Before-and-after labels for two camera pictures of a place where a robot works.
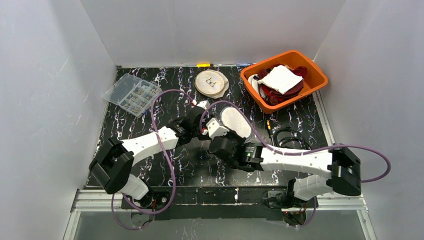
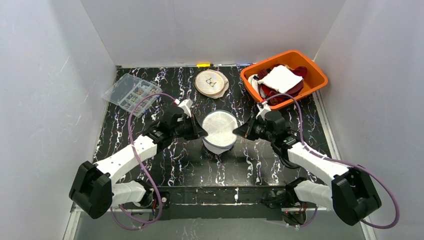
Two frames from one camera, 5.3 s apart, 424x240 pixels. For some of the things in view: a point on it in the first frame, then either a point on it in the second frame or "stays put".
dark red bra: (300, 71) stays put
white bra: (281, 79) stays put
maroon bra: (273, 97) stays put
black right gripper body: (222, 145) to (251, 128)
